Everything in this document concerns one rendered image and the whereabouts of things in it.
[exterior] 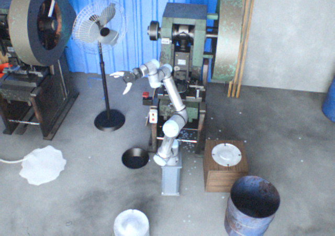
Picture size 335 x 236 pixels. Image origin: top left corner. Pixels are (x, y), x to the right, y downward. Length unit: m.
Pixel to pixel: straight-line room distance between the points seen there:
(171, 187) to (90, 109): 1.67
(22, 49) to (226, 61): 1.81
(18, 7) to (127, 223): 2.06
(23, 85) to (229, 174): 2.38
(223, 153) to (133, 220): 1.08
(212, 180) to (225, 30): 1.42
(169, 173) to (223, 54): 1.17
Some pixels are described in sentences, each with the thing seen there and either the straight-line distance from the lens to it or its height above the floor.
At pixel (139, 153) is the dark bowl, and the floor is 0.03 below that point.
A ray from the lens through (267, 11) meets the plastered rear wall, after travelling 4.15.
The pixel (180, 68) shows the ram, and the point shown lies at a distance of 3.04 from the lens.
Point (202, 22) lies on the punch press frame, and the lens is 2.80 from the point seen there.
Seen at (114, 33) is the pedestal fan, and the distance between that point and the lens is 3.20.
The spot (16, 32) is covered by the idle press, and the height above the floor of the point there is 1.43.
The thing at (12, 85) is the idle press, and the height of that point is 0.65.
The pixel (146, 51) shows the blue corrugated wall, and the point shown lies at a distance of 4.40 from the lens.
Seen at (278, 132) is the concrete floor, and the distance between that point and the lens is 4.02.
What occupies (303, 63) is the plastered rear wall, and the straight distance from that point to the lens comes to 4.61.
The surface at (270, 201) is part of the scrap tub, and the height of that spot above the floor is 0.30.
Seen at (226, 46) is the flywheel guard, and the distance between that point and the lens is 2.55.
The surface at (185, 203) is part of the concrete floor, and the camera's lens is 3.14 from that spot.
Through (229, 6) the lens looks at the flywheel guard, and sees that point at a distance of 2.63.
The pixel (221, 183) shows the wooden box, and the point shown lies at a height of 0.15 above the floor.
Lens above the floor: 2.64
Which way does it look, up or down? 40 degrees down
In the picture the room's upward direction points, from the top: 2 degrees clockwise
